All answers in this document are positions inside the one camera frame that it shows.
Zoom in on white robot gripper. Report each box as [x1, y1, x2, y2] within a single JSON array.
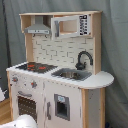
[[0, 88, 5, 102]]

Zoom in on white oven door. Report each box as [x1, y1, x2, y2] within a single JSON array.
[[11, 85, 44, 128]]

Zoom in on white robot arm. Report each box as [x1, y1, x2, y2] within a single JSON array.
[[0, 88, 38, 128]]

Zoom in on wooden toy kitchen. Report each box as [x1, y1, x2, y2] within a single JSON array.
[[7, 11, 114, 128]]

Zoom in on left red oven knob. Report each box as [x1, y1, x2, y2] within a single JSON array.
[[12, 77, 18, 82]]

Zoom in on red oven knob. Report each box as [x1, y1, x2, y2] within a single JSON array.
[[31, 81, 37, 88], [12, 77, 18, 82]]

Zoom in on right red oven knob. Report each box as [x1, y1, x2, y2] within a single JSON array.
[[31, 81, 37, 88]]

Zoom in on black stovetop red burners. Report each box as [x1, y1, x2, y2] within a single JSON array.
[[18, 62, 55, 73]]

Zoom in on white cabinet door with dispenser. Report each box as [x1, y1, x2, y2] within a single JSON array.
[[45, 82, 82, 128]]

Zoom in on grey range hood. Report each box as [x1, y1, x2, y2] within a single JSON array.
[[24, 16, 51, 35]]

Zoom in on grey metal sink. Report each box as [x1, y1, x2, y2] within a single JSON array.
[[52, 68, 92, 81]]

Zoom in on black toy faucet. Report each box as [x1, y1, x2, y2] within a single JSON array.
[[75, 51, 93, 70]]

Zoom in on white microwave door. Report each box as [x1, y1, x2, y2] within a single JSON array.
[[51, 14, 91, 39]]

